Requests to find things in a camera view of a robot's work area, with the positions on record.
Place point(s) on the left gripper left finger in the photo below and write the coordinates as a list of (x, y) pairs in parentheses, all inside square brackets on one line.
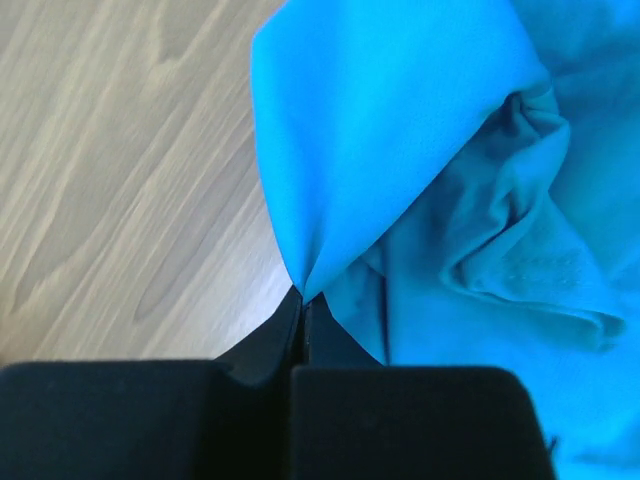
[(221, 418)]

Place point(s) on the teal blue t shirt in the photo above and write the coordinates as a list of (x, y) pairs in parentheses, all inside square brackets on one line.
[(460, 181)]

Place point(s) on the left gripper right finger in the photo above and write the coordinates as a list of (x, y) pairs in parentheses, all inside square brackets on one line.
[(354, 418)]

